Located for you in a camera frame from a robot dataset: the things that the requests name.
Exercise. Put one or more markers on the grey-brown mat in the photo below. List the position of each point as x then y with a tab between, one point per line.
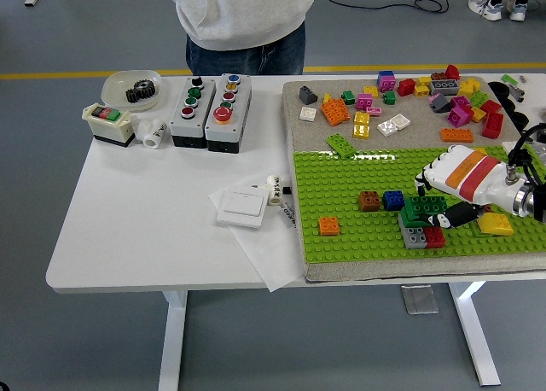
384	270

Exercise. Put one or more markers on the grey emergency-stop button box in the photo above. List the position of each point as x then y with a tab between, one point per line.
222	130

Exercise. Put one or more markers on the white paper sheet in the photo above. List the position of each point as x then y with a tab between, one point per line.
264	254

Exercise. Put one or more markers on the wide orange brick block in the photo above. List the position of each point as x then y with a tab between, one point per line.
335	112

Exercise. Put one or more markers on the white brick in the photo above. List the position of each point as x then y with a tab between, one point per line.
508	145

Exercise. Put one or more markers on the white pipe tee fitting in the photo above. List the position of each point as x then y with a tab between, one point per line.
151	135

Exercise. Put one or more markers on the dark grey slope brick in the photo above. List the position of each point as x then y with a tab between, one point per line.
307	94
439	103

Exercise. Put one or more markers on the clear plastic bag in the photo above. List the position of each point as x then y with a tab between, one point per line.
541	154

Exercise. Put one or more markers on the white printed label strip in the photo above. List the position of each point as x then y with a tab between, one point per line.
289	214

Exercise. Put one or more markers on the small white pipe coupling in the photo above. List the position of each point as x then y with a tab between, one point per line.
274	189

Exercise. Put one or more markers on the white wall switch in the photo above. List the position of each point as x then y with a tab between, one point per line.
242	203

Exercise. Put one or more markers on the small green plate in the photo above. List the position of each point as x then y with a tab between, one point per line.
473	231

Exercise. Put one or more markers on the grey 2x4 brick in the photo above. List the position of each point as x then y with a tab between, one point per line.
413	238
443	86

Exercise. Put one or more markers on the white table leg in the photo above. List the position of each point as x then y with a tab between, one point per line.
473	335
172	340

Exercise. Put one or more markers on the lime green studded baseplate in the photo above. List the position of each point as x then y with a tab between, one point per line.
362	237

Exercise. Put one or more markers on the small lime green block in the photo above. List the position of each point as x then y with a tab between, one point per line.
509	79

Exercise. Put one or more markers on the white square tile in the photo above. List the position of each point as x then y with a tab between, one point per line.
386	129
308	113
400	121

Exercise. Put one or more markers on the yellow curved slope brick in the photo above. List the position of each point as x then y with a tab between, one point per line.
495	224

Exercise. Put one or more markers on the red slope brick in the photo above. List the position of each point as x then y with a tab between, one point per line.
452	71

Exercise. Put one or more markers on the pink flat tile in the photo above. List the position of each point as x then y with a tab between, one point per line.
374	111
436	97

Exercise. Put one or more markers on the yellow 2x2 brick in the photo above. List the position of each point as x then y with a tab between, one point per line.
478	114
481	150
421	91
370	91
361	131
424	80
361	118

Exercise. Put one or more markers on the tiny yellow brick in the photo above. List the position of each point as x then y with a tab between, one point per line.
327	97

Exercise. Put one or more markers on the orange 2x2 brick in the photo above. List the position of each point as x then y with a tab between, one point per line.
329	226

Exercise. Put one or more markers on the lime green brick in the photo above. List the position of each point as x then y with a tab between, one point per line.
480	99

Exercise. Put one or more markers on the dark green 2x4 brick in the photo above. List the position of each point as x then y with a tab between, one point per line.
424	205
407	221

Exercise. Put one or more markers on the black gear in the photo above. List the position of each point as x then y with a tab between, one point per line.
133	96
146	88

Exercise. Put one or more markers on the green 2x4 flat plate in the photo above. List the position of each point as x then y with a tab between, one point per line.
341	145

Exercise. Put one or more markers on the small dark green brick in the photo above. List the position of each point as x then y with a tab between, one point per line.
389	97
348	97

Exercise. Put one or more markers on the pink 2x2 brick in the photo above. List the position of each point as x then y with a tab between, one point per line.
364	101

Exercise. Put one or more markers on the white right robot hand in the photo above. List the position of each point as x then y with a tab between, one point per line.
473	177

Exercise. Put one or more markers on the silver floor plate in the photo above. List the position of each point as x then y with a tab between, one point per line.
419	299

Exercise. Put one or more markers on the person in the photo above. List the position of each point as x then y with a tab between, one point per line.
490	4
239	7

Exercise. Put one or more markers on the white oval bowl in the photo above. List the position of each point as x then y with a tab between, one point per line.
115	83

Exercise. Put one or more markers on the large yellow brick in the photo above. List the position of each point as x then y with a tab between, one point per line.
469	87

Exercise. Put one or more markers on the grey metal tool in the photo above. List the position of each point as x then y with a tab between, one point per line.
517	92

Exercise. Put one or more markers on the red 2x4 brick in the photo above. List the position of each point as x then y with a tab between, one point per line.
493	125
435	237

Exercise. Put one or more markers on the black square box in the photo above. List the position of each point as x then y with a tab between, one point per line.
541	132

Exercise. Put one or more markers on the grey four-button control box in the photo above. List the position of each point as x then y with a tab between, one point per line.
187	124

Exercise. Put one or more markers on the blue 2x2 brick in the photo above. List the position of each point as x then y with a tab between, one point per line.
394	200

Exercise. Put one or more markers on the brown 2x2 brick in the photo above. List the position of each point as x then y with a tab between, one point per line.
370	200

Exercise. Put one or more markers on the orange 2x4 brick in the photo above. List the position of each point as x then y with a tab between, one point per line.
456	135

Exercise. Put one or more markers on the cream red-green switch box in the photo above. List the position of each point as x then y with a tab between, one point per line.
106	124

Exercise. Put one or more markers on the magenta 2x2 brick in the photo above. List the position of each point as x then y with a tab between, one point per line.
460	116
460	102
388	84

